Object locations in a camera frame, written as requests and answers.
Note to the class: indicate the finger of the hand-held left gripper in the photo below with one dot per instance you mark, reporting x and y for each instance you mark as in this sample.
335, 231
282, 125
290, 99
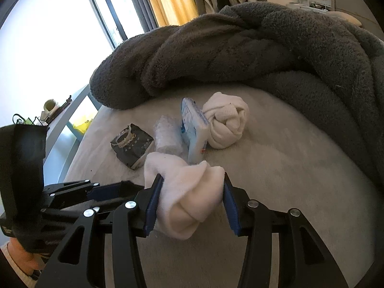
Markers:
105, 192
66, 208

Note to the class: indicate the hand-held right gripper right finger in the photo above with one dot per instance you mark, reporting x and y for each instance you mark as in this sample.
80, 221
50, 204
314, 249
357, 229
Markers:
232, 210

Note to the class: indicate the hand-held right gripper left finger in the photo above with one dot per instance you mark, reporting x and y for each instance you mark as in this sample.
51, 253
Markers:
153, 207

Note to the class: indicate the white sock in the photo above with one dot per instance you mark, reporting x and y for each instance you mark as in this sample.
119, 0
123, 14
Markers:
186, 192
228, 120

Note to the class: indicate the clear bubble wrap piece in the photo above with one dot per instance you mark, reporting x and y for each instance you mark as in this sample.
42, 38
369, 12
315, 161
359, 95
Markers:
168, 138

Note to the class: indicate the blue tissue packet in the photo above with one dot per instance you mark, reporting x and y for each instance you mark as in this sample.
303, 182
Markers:
193, 132

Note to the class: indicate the person's left forearm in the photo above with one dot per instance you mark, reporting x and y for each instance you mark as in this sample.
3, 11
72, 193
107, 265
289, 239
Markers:
18, 258

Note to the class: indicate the light blue table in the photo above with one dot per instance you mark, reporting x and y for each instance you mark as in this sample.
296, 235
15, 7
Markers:
60, 126

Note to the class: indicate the yellow plastic bag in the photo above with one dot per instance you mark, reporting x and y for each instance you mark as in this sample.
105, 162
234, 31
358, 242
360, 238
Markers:
81, 126

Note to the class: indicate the fuzzy cream slipper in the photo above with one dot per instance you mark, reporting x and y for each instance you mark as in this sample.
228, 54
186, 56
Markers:
50, 105

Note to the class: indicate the grey fleece patterned comforter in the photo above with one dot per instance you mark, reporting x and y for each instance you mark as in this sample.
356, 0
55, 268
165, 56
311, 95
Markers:
240, 42

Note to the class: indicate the glass balcony door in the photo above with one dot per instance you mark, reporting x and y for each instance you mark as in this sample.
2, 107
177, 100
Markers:
99, 12

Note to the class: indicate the grey curtain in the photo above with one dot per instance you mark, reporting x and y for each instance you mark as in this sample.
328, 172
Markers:
141, 3

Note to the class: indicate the beige pillow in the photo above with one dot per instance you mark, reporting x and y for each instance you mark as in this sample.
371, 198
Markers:
345, 18

